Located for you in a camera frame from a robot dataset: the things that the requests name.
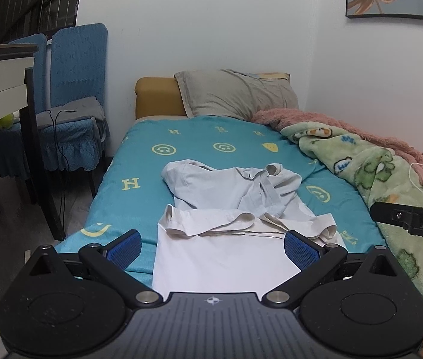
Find grey pillow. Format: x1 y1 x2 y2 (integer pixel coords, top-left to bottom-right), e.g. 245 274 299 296
174 69 298 121

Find mustard yellow headboard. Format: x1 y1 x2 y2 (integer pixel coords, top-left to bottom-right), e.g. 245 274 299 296
134 77 186 119

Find cream shirt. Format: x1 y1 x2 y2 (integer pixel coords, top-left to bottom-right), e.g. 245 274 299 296
152 205 344 297

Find grey cloth on chair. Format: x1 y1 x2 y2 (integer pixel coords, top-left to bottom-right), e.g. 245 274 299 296
36 96 106 130

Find teal smiley bed sheet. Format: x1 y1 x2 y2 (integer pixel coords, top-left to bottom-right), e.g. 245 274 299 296
56 117 385 285

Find white t-shirt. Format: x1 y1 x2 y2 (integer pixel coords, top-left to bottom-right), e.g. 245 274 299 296
161 160 314 220

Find green fruit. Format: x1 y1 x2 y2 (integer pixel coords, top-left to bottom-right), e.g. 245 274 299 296
0 113 14 130

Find pink fluffy blanket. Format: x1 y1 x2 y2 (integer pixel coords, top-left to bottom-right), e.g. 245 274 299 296
251 108 423 186

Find green cartoon blanket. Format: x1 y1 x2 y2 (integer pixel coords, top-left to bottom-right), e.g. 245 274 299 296
281 121 423 295

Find blue covered chair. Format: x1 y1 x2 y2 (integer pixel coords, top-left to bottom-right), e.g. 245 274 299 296
37 23 111 199
10 33 47 114

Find dark wooden table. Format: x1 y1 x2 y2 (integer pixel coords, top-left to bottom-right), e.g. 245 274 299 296
0 43 65 241

